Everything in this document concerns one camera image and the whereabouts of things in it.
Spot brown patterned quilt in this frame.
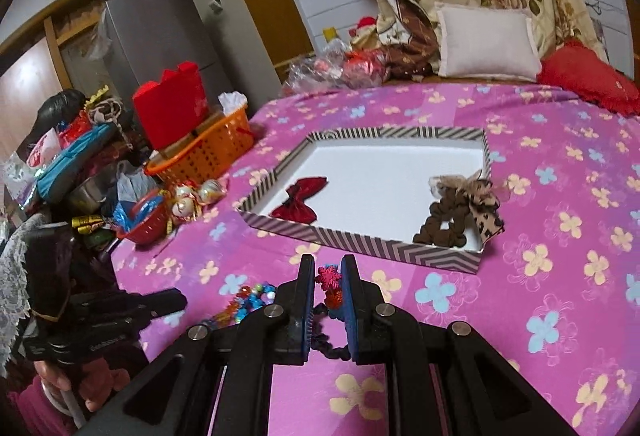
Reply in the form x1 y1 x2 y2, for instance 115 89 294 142
372 0 442 79

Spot white tissue paper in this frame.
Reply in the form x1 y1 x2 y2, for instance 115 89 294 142
218 92 250 117

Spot santa doll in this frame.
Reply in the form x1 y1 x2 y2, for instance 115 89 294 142
349 17 382 52

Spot blue bead bracelet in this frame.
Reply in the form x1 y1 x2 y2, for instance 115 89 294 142
247 283 278 314

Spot orange plastic basket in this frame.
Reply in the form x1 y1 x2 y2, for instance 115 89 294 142
145 104 257 187

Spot dark grey refrigerator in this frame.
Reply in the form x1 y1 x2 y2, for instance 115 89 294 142
102 0 221 127

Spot red small basket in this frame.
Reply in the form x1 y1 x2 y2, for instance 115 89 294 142
117 196 172 245

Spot shiny round ornaments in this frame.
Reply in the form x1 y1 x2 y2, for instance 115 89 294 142
171 178 230 223

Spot blue fabric bag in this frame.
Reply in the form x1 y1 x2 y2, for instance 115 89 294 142
36 123 119 203

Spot brown wooden door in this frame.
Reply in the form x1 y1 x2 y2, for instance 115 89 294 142
235 0 317 69

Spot clear plastic bag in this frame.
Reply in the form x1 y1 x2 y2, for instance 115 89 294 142
282 40 392 92

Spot red flower black hair tie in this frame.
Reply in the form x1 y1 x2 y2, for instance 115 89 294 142
312 263 351 361

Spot dark red velvet bow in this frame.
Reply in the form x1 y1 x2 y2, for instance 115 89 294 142
270 176 328 223

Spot striped shallow cardboard box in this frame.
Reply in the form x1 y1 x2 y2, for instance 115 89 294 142
236 127 493 275

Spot pink floral bed sheet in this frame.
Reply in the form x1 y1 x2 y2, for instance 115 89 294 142
110 83 640 436

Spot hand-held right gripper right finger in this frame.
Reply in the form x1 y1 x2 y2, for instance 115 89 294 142
342 255 581 436

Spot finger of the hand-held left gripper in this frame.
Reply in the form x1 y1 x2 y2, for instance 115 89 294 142
142 288 189 319

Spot silver refrigerator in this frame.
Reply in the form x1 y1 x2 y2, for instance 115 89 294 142
187 0 282 114

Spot red gift box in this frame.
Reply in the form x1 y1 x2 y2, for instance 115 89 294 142
132 62 209 151

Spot white lace cloth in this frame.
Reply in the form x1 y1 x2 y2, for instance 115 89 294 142
0 215 36 367

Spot white pillow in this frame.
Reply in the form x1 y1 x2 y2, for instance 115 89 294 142
433 2 544 83

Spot leopard print organza bow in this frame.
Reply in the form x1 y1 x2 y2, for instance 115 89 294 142
429 171 511 244

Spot person's left hand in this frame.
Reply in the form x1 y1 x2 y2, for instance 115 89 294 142
41 356 132 417

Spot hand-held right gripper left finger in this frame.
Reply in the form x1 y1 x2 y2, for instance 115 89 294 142
85 255 316 436

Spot red pillow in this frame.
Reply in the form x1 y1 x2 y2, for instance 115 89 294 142
537 40 640 117

